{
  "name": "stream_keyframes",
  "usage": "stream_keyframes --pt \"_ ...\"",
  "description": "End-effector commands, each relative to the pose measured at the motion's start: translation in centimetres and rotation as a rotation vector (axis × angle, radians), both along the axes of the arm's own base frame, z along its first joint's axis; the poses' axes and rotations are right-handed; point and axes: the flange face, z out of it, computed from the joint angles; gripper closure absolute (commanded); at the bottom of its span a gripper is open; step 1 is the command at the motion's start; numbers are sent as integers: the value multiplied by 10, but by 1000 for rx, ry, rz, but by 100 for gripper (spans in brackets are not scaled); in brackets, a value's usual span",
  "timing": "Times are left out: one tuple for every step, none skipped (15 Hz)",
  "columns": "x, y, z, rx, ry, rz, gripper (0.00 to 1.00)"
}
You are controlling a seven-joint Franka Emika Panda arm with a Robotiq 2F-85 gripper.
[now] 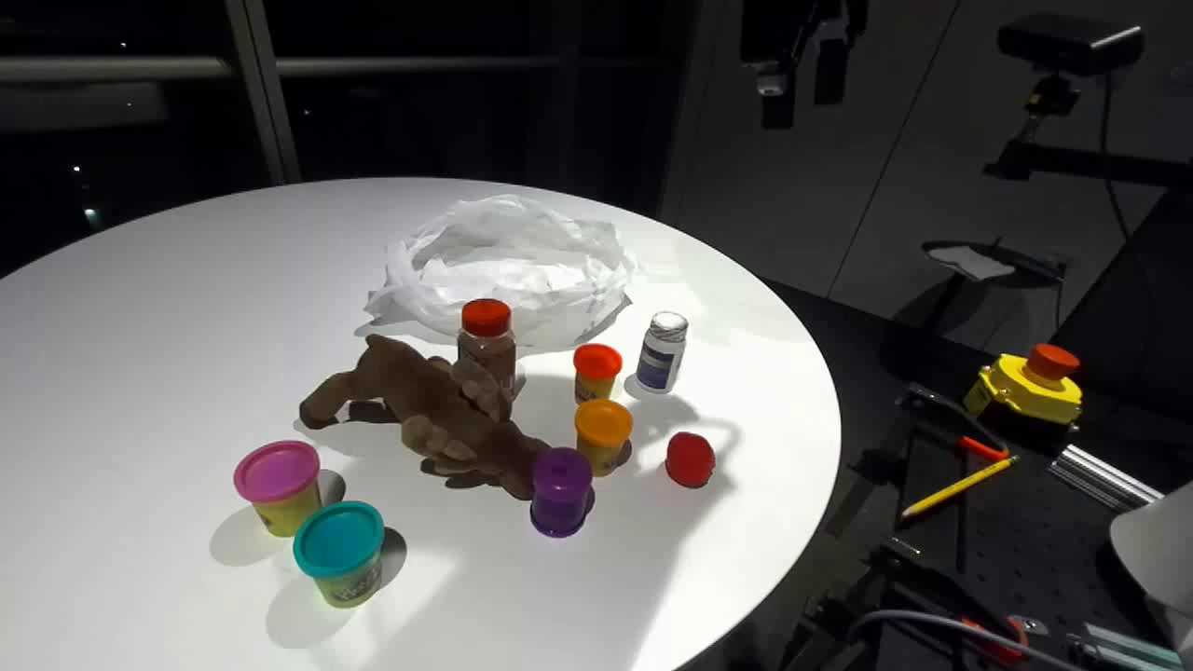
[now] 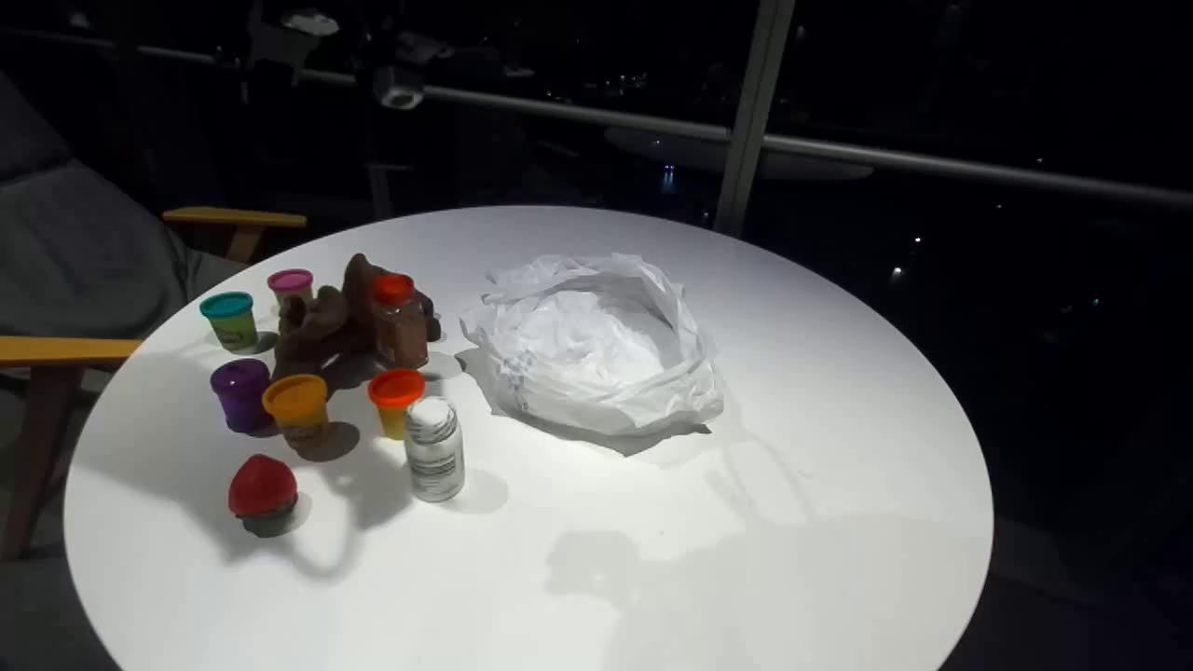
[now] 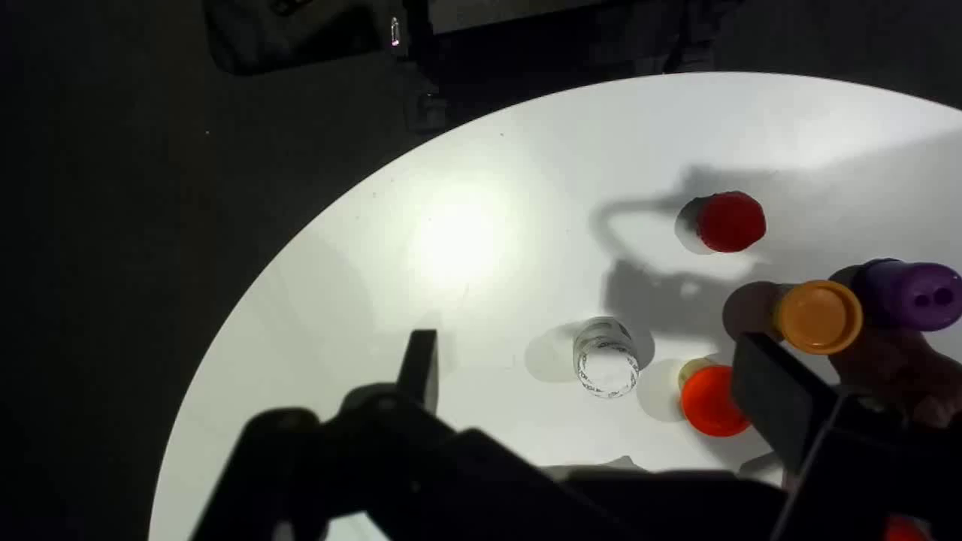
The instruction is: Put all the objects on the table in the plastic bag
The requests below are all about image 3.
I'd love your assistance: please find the purple dough tub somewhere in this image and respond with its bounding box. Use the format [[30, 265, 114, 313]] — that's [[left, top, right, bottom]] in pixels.
[[836, 255, 962, 337]]

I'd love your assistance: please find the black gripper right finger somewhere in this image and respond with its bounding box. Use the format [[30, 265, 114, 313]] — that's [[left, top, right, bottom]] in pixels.
[[733, 331, 962, 541]]

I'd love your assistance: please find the red-capped shaker bottle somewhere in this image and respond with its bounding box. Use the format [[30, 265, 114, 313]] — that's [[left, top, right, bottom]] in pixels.
[[566, 313, 660, 404]]

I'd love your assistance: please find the brown plush toy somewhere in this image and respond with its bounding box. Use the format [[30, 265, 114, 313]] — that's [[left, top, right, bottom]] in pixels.
[[830, 326, 962, 430]]

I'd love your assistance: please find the red-orange lid dough tub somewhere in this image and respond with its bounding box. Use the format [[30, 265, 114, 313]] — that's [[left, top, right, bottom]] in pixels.
[[642, 357, 757, 443]]

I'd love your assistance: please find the orange lid dough tub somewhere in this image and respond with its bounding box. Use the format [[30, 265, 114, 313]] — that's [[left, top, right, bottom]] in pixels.
[[722, 281, 866, 357]]

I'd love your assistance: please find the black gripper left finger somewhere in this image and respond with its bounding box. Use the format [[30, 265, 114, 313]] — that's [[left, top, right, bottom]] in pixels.
[[191, 328, 606, 541]]

